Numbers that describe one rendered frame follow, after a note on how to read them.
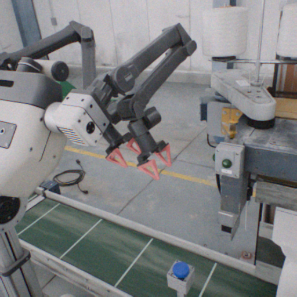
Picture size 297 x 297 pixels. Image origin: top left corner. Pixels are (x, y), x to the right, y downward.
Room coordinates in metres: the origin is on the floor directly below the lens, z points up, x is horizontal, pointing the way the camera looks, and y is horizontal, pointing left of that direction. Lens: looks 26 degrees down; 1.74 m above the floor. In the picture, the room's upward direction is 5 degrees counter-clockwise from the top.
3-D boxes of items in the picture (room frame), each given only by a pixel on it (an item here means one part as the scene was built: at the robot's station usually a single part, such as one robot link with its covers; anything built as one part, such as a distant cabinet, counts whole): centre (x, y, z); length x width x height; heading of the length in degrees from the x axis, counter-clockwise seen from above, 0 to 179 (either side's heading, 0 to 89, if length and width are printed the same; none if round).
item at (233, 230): (0.82, -0.25, 0.98); 0.09 x 0.05 x 0.05; 147
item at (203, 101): (1.31, -0.27, 1.25); 0.10 x 0.08 x 0.12; 172
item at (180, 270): (0.76, -0.06, 0.84); 0.06 x 0.06 x 0.02
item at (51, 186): (2.17, 0.99, 0.35); 0.30 x 0.15 x 0.15; 57
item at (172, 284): (0.76, -0.06, 0.81); 0.08 x 0.08 x 0.06; 57
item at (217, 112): (1.19, -0.38, 1.23); 0.28 x 0.07 x 0.16; 57
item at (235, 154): (0.77, -0.23, 1.29); 0.08 x 0.05 x 0.09; 57
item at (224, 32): (1.16, -0.30, 1.61); 0.17 x 0.17 x 0.17
